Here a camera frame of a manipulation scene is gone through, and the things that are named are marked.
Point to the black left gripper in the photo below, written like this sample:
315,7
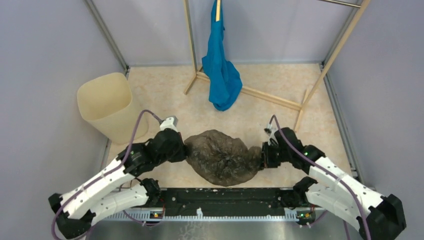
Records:
182,152

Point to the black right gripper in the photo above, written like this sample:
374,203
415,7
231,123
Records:
266,162

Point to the dark translucent trash bag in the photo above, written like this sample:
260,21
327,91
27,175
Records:
221,159

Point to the beige plastic trash bin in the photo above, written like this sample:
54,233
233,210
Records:
109,105

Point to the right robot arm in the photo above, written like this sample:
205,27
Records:
374,215

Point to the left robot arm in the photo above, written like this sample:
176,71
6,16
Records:
82,208

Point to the blue hanging cloth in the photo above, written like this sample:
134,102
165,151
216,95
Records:
225,80

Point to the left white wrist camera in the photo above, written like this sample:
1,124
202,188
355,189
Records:
169,123

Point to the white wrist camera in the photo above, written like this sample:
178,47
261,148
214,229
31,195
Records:
270,131
169,123

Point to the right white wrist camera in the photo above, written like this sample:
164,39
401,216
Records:
270,131

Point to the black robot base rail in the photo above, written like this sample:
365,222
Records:
230,205

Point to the aluminium enclosure post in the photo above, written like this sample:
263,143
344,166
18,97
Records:
103,28

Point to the wooden clothes rack frame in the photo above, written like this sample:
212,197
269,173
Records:
327,64

